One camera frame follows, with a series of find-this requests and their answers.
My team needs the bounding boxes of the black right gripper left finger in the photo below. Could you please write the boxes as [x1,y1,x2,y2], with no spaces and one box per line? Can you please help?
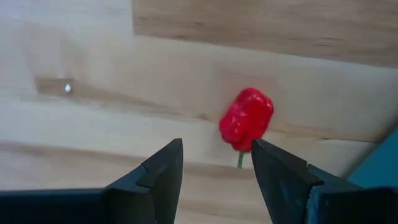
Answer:
[104,138,185,224]

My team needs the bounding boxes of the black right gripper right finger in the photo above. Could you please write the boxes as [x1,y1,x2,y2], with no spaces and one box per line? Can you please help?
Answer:
[251,138,325,224]

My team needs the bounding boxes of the small red bell pepper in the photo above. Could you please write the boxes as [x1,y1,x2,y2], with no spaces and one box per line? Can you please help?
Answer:
[218,87,275,170]

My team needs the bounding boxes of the teal plastic basket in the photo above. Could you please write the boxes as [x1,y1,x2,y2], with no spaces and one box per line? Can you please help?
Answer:
[346,124,398,189]

